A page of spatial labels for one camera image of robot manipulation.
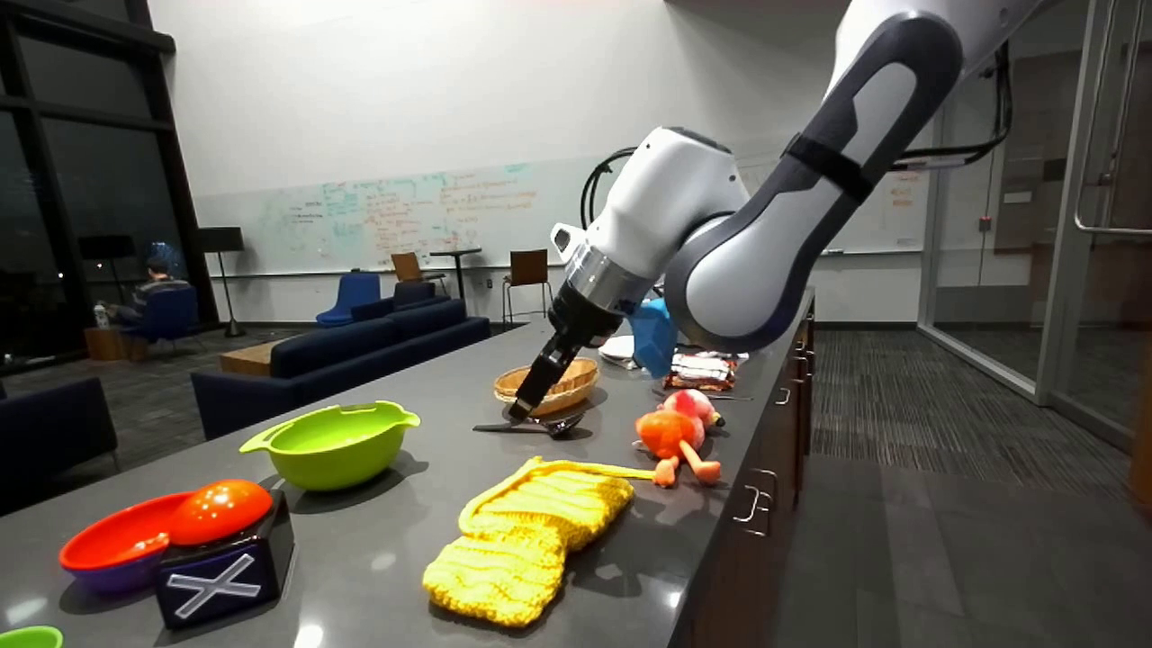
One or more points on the woven wicker basket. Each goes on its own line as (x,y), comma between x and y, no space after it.
(573,382)

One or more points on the wall whiteboard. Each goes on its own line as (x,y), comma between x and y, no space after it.
(399,217)

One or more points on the black box white cross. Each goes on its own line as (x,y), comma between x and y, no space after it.
(222,583)

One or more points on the orange pink flamingo plush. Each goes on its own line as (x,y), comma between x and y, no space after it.
(668,434)

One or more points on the brown chair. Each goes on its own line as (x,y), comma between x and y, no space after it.
(526,267)

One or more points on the wooden coffee table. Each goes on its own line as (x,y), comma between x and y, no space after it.
(254,357)

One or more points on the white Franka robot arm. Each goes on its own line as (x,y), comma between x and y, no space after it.
(743,265)

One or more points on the seated person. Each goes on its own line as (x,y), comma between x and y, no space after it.
(164,292)

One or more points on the yellow knitted cloth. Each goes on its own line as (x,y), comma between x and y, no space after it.
(526,527)

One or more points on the green plastic cup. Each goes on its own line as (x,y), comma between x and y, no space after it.
(28,638)

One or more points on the wooden chair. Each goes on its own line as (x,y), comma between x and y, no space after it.
(408,267)

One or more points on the wooden counter cabinet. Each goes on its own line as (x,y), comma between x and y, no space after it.
(743,565)

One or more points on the wrapped sandwich packet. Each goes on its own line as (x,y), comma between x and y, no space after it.
(704,370)

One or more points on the long navy sofa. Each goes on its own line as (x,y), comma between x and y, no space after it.
(346,346)

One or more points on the tall dark table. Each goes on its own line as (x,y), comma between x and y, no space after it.
(460,255)

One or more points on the red orange plastic bowl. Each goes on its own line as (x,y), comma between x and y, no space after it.
(112,543)

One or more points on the blue lounge chair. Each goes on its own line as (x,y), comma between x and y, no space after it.
(356,292)

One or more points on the green plastic bowl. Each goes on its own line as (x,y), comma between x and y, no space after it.
(333,449)

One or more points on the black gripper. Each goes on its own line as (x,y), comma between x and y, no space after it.
(582,325)

